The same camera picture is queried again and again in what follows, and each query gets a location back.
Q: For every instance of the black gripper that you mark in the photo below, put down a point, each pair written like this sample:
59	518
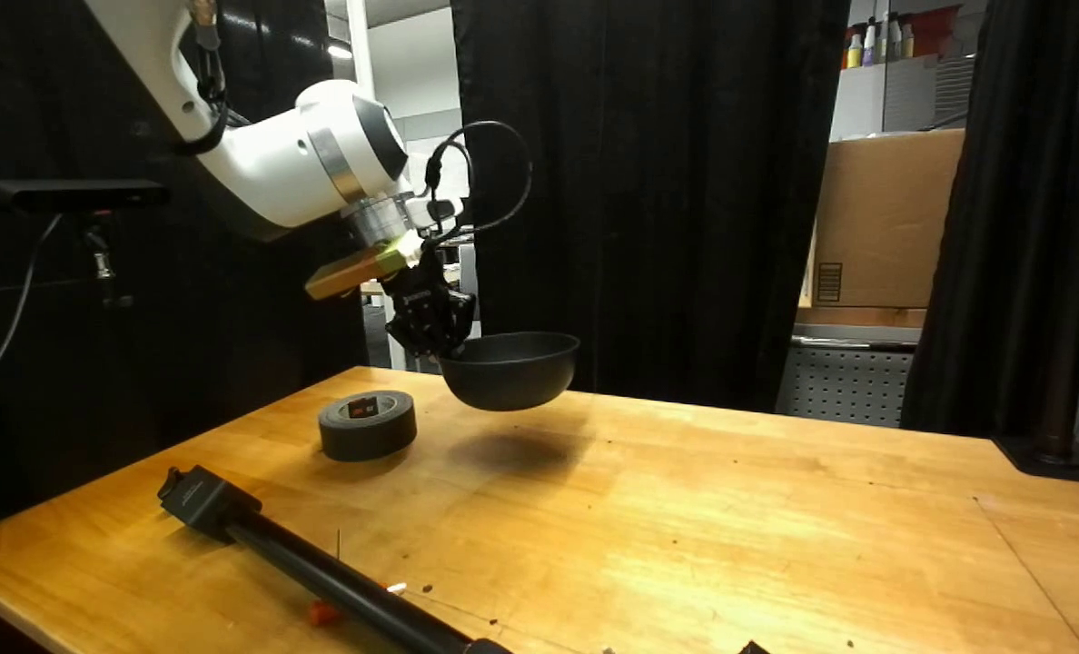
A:
432	315

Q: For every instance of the black bowl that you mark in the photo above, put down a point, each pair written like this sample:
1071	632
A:
509	373

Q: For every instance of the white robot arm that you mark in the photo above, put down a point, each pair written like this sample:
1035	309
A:
334	153

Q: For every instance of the black tape roll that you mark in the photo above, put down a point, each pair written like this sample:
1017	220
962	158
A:
368	425

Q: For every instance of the black centre curtain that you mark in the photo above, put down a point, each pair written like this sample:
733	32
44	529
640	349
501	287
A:
668	164

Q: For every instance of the black curtain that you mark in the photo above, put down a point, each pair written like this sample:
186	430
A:
668	164
1000	344

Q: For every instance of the small orange piece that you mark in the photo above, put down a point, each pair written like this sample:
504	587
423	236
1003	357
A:
324	614

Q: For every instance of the cardboard box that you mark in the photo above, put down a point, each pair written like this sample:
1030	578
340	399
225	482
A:
880	220

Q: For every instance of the black right curtain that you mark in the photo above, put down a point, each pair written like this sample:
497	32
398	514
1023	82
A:
1000	344

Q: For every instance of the black stand base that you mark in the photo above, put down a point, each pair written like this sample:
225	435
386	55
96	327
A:
1046	464

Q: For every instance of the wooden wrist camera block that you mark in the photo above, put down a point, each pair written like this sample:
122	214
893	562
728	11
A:
374	264

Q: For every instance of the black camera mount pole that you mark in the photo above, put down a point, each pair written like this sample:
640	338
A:
227	514

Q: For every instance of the black stereo camera bar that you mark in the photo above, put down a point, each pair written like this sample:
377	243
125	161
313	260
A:
83	193

